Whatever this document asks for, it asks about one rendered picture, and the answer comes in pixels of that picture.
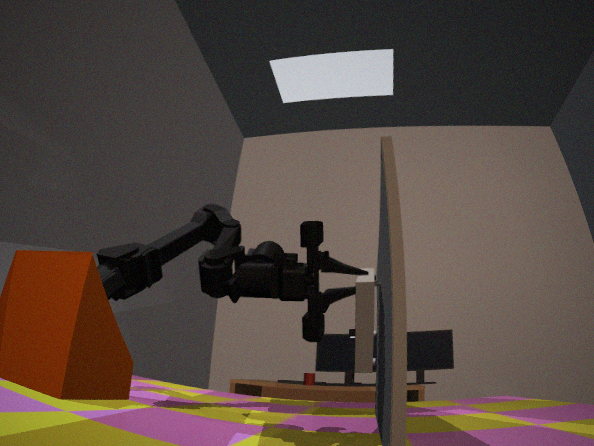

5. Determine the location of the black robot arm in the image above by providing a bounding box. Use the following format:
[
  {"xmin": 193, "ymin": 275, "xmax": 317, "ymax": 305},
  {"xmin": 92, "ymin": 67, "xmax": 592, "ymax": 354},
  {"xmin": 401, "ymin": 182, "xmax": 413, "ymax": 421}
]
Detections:
[{"xmin": 97, "ymin": 204, "xmax": 306, "ymax": 303}]

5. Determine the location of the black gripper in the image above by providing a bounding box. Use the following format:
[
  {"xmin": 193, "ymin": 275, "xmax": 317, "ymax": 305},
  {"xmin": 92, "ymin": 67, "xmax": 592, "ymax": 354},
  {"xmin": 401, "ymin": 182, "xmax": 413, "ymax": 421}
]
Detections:
[{"xmin": 265, "ymin": 221, "xmax": 369, "ymax": 342}]

